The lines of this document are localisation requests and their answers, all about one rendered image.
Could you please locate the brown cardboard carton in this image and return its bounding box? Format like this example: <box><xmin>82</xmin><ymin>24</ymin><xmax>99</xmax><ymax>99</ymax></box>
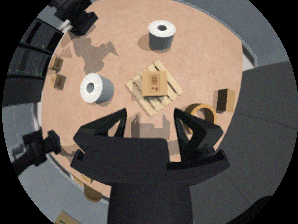
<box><xmin>50</xmin><ymin>73</ymin><xmax>66</xmax><ymax>89</ymax></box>

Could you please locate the tan rectangular block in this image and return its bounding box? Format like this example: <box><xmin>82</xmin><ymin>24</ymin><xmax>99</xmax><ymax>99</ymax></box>
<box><xmin>216</xmin><ymin>89</ymin><xmax>235</xmax><ymax>113</ymax></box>

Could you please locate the tan cardboard carton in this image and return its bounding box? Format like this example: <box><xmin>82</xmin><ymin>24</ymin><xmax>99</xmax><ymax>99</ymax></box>
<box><xmin>81</xmin><ymin>174</ymin><xmax>93</xmax><ymax>185</ymax></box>
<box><xmin>142</xmin><ymin>71</ymin><xmax>168</xmax><ymax>96</ymax></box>
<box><xmin>49</xmin><ymin>57</ymin><xmax>64</xmax><ymax>71</ymax></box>

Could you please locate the brown open cylinder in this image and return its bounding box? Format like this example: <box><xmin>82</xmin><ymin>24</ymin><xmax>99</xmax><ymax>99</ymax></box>
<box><xmin>183</xmin><ymin>103</ymin><xmax>217</xmax><ymax>133</ymax></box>

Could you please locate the small square wooden pallet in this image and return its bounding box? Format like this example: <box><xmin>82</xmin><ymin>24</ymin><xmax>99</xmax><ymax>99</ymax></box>
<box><xmin>125</xmin><ymin>59</ymin><xmax>184</xmax><ymax>117</ymax></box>

